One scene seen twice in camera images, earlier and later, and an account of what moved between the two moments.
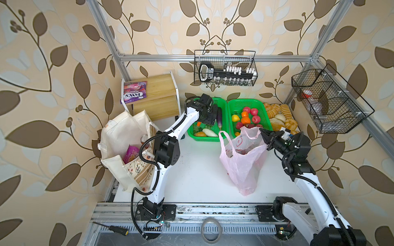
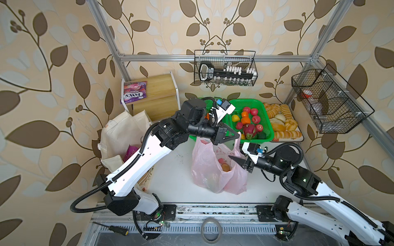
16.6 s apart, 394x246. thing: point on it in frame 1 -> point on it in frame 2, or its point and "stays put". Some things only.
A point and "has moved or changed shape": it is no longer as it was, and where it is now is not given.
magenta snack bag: (132, 153) stays put
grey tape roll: (212, 219) stays put
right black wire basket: (333, 104) stays put
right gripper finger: (269, 139) -> (242, 162)
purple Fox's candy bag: (134, 90) stays put
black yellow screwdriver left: (123, 231) stays put
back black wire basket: (225, 67) stays put
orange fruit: (245, 119) stays put
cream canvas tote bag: (120, 131) stays put
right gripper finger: (270, 133) -> (241, 162)
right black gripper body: (280, 145) -> (268, 165)
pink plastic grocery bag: (242, 157) has moved or changed shape
